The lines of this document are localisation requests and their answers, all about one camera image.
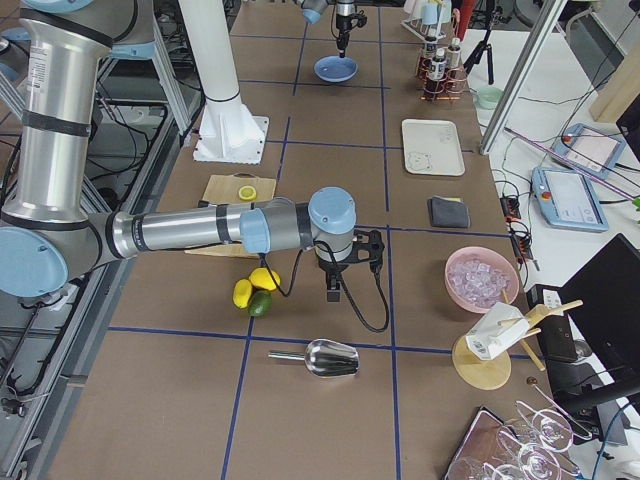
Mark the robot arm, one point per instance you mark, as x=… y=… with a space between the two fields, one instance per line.
x=48 y=238
x=312 y=11

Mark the bottle front in rack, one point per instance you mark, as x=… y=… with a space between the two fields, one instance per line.
x=438 y=65

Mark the bottle left in rack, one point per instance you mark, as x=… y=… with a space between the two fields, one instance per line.
x=429 y=51

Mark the teach pendant tablet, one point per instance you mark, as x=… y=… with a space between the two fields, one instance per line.
x=590 y=148
x=567 y=200

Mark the pink bowl with ice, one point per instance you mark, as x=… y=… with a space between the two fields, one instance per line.
x=476 y=278

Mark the half lemon slice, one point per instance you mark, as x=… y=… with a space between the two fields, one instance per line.
x=247 y=193

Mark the grey folded cloth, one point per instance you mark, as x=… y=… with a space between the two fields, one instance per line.
x=448 y=213

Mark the cream bear tray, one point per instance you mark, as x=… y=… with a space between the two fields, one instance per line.
x=432 y=147

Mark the yellow lemon front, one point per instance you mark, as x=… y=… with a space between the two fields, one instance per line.
x=265 y=279

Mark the black tripod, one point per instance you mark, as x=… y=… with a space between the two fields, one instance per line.
x=492 y=14

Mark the green bowl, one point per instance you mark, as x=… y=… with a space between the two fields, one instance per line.
x=488 y=97

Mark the bottle in rack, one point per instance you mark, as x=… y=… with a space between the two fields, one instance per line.
x=453 y=54
x=429 y=51
x=438 y=65

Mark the green avocado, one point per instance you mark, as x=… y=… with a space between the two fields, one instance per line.
x=260 y=303

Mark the aluminium frame post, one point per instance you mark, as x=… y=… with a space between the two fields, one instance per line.
x=541 y=29

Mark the wooden stand with carton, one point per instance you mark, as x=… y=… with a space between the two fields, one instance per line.
x=480 y=356

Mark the blue plate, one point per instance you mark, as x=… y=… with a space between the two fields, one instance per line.
x=335 y=69

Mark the black monitor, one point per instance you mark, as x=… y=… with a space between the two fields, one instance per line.
x=608 y=319

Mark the white wire cup rack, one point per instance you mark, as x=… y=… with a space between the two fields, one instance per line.
x=427 y=17

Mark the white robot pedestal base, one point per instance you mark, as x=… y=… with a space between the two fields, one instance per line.
x=228 y=132

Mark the copper wire bottle rack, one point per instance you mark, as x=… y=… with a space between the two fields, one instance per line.
x=450 y=88

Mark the yellow lemon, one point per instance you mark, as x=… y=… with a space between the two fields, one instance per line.
x=265 y=279
x=242 y=293

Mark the bottle right in rack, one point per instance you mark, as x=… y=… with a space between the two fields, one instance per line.
x=453 y=54

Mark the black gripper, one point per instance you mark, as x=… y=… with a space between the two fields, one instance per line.
x=330 y=267
x=342 y=20

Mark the near teach pendant tablet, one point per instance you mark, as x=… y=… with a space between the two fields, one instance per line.
x=567 y=200

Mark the metal scoop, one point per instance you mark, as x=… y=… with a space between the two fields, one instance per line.
x=324 y=358

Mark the far teach pendant tablet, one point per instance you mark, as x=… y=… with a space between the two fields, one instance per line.
x=590 y=148

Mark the yellow lemon back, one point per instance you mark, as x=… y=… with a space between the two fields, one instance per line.
x=242 y=293

